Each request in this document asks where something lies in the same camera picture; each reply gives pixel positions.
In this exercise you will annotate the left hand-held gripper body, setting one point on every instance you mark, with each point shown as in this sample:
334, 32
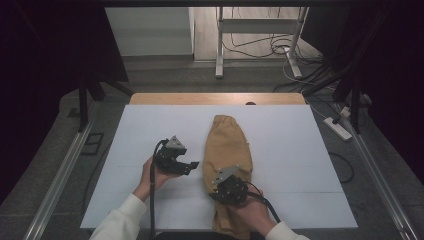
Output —
168, 156

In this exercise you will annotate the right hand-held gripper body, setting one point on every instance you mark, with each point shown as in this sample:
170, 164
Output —
233, 190

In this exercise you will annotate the tan mushroom print pants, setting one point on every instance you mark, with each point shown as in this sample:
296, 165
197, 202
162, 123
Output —
226, 143

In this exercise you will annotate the person's right hand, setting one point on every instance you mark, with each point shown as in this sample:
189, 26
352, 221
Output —
256, 213

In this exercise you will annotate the person's left hand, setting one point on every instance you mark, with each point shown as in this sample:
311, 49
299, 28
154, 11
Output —
146, 186

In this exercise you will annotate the wooden table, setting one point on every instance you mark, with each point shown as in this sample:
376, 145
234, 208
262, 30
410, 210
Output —
200, 99

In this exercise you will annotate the white table cover sheet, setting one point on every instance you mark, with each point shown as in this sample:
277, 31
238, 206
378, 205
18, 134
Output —
283, 133

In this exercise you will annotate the black table grommet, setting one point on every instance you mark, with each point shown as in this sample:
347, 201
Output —
250, 103

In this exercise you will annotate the black metal stand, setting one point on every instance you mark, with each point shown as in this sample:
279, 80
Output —
82, 110
356, 113

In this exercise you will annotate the white power strip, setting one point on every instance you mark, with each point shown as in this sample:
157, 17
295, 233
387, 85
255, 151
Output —
338, 129

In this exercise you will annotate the white cabinet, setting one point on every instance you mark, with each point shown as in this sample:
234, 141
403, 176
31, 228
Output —
150, 30

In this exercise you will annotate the white power adapter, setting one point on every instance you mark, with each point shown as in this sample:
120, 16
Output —
345, 112

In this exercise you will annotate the dark curtain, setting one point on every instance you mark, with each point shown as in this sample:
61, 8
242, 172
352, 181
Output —
400, 83
40, 66

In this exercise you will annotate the aluminium rail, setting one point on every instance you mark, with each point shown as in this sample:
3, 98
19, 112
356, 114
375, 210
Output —
60, 180
376, 173

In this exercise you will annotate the white metal desk frame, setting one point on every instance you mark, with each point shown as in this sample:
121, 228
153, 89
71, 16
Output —
256, 25

